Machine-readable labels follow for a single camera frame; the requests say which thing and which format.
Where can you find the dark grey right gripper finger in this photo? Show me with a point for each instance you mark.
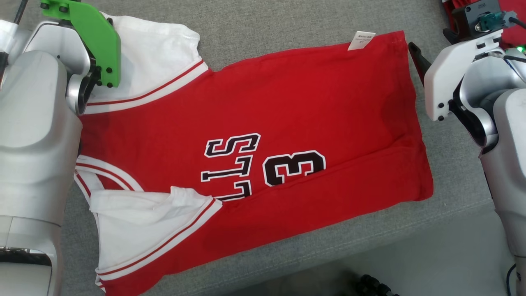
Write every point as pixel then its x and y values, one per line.
pixel 420 61

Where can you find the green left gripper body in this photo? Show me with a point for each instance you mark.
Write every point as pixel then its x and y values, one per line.
pixel 98 37

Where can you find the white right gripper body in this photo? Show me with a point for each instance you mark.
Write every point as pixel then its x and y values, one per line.
pixel 439 82

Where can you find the red shorts with white stripe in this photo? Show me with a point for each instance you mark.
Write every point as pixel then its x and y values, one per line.
pixel 515 39

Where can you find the red jersey with white sleeves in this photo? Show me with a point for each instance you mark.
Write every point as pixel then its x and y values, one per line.
pixel 287 102

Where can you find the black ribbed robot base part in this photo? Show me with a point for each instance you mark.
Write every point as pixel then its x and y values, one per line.
pixel 370 285

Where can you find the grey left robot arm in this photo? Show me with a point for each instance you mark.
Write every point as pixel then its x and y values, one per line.
pixel 33 144

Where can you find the grey fabric sofa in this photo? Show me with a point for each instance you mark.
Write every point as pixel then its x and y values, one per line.
pixel 267 24

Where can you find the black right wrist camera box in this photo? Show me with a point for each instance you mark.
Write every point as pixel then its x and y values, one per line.
pixel 464 18

